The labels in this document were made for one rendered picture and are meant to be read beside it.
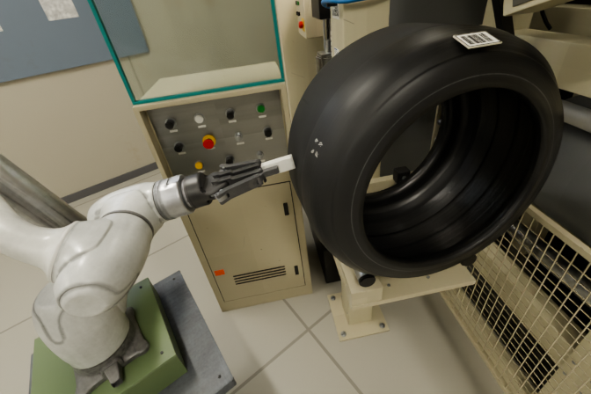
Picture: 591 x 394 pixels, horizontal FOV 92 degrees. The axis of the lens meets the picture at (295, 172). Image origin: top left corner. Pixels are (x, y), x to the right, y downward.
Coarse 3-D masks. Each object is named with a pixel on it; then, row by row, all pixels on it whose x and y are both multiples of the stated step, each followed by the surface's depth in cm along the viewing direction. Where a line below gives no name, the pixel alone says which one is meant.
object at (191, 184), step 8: (192, 176) 61; (200, 176) 61; (208, 176) 65; (224, 176) 63; (184, 184) 60; (192, 184) 60; (200, 184) 60; (208, 184) 62; (216, 184) 61; (224, 184) 61; (184, 192) 60; (192, 192) 59; (200, 192) 59; (208, 192) 59; (216, 192) 60; (192, 200) 60; (200, 200) 60; (208, 200) 62
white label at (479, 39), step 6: (456, 36) 46; (462, 36) 46; (468, 36) 46; (474, 36) 46; (480, 36) 45; (486, 36) 45; (492, 36) 45; (462, 42) 44; (468, 42) 44; (474, 42) 44; (480, 42) 44; (486, 42) 44; (492, 42) 44; (498, 42) 44; (468, 48) 44
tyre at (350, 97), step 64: (384, 64) 47; (448, 64) 45; (512, 64) 47; (320, 128) 52; (384, 128) 47; (448, 128) 85; (512, 128) 72; (320, 192) 53; (384, 192) 92; (448, 192) 88; (512, 192) 73; (384, 256) 62; (448, 256) 68
